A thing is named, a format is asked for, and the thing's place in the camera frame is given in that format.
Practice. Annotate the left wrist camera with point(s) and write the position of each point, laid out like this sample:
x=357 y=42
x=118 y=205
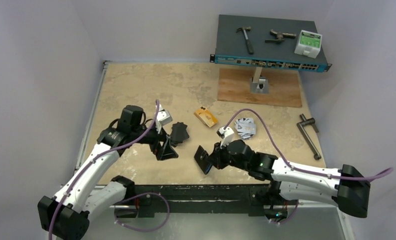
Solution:
x=163 y=117

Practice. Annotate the wooden board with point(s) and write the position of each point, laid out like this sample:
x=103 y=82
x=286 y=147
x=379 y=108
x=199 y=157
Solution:
x=273 y=87

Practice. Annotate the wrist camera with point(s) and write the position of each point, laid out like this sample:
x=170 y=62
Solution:
x=163 y=117
x=226 y=134

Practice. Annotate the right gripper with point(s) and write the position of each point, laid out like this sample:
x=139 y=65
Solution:
x=214 y=159

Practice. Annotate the white green box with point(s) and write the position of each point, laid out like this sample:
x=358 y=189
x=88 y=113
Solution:
x=308 y=44

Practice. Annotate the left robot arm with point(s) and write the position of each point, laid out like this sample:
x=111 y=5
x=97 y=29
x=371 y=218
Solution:
x=68 y=213

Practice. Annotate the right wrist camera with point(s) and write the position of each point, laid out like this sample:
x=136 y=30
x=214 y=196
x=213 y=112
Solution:
x=226 y=134

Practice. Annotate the yellow card stack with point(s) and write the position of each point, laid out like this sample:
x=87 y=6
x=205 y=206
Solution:
x=206 y=117

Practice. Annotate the black leather card holder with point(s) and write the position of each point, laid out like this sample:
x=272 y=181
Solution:
x=202 y=160

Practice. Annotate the metal stand bracket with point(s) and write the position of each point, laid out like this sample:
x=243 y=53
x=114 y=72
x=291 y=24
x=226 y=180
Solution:
x=258 y=83

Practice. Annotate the metal clamp tool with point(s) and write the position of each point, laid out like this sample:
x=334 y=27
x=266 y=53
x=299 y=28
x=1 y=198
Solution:
x=279 y=36

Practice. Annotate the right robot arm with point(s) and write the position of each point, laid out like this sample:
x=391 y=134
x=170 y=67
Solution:
x=345 y=188

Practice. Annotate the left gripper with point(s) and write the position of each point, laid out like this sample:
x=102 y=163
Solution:
x=165 y=150

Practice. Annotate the metal crank handle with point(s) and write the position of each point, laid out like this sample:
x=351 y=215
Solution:
x=301 y=127

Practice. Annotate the blue network switch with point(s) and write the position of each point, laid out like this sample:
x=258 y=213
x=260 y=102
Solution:
x=231 y=49

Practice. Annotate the small hammer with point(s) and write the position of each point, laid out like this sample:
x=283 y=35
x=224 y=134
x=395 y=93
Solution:
x=248 y=43

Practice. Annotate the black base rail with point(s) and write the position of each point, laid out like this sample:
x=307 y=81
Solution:
x=255 y=200

